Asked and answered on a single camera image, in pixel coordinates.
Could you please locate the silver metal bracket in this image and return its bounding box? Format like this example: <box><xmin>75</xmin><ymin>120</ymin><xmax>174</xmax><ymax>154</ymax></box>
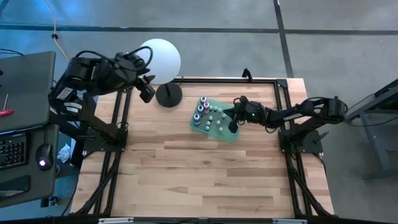
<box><xmin>272</xmin><ymin>218</ymin><xmax>308</xmax><ymax>224</ymax></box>
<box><xmin>98</xmin><ymin>217</ymin><xmax>134</xmax><ymax>224</ymax></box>

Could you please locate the white globe lamp black base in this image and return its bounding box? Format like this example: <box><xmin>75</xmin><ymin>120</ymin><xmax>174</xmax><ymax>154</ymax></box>
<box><xmin>136</xmin><ymin>38</ymin><xmax>183</xmax><ymax>108</ymax></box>

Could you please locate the black desk caster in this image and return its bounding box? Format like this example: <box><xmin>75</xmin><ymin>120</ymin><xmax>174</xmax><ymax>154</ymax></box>
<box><xmin>40</xmin><ymin>195</ymin><xmax>59</xmax><ymax>208</ymax></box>

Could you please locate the yellow extension cable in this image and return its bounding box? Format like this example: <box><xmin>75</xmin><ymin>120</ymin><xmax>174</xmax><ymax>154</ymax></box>
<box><xmin>43</xmin><ymin>0</ymin><xmax>70</xmax><ymax>60</ymax></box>

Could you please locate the grey metal cart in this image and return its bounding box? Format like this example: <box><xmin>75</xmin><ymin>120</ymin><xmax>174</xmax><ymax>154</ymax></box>
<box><xmin>345</xmin><ymin>77</ymin><xmax>398</xmax><ymax>181</ymax></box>

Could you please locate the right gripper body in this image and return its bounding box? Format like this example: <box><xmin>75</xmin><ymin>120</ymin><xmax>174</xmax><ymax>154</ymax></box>
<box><xmin>228</xmin><ymin>96</ymin><xmax>267</xmax><ymax>134</ymax></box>

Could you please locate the black aluminium table frame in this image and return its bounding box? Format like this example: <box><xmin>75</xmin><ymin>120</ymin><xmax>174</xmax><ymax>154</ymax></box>
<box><xmin>71</xmin><ymin>77</ymin><xmax>335</xmax><ymax>218</ymax></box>

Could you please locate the black wrist rest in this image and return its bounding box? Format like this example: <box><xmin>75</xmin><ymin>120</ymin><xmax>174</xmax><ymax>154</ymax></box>
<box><xmin>0</xmin><ymin>175</ymin><xmax>31</xmax><ymax>200</ymax></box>

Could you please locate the black computer mouse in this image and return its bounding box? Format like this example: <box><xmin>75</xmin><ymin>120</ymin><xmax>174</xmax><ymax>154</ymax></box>
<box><xmin>35</xmin><ymin>143</ymin><xmax>54</xmax><ymax>172</ymax></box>

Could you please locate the crumpled white tissue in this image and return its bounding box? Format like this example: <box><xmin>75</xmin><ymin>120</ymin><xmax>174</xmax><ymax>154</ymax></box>
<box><xmin>57</xmin><ymin>143</ymin><xmax>72</xmax><ymax>164</ymax></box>

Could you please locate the grey closed laptop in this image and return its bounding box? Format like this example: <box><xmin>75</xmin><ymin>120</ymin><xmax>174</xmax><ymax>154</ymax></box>
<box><xmin>0</xmin><ymin>51</ymin><xmax>57</xmax><ymax>133</ymax></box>

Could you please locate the dark grey desk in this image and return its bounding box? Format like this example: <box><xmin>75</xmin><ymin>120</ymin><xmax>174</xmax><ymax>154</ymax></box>
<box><xmin>0</xmin><ymin>124</ymin><xmax>60</xmax><ymax>208</ymax></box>

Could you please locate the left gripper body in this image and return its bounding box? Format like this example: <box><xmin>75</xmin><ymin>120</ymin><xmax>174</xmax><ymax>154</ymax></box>
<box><xmin>136</xmin><ymin>75</ymin><xmax>155</xmax><ymax>104</ymax></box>

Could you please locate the green translucent plastic tray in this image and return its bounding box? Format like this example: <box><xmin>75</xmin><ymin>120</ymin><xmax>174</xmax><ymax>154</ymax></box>
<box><xmin>189</xmin><ymin>96</ymin><xmax>241</xmax><ymax>143</ymax></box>

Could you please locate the black backlit keyboard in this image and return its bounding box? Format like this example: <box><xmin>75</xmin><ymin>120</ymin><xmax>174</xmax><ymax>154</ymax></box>
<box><xmin>0</xmin><ymin>133</ymin><xmax>28</xmax><ymax>170</ymax></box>

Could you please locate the black desk support post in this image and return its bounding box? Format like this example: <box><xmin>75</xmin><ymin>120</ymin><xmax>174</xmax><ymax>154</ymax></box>
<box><xmin>70</xmin><ymin>93</ymin><xmax>97</xmax><ymax>169</ymax></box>

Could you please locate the red handled screwdriver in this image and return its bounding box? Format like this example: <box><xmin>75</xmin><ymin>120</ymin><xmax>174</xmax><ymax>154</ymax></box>
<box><xmin>0</xmin><ymin>93</ymin><xmax>15</xmax><ymax>118</ymax></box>

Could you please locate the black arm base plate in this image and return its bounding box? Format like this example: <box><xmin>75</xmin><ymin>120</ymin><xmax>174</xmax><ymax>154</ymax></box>
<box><xmin>83</xmin><ymin>129</ymin><xmax>129</xmax><ymax>152</ymax></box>
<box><xmin>279</xmin><ymin>129</ymin><xmax>324</xmax><ymax>154</ymax></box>

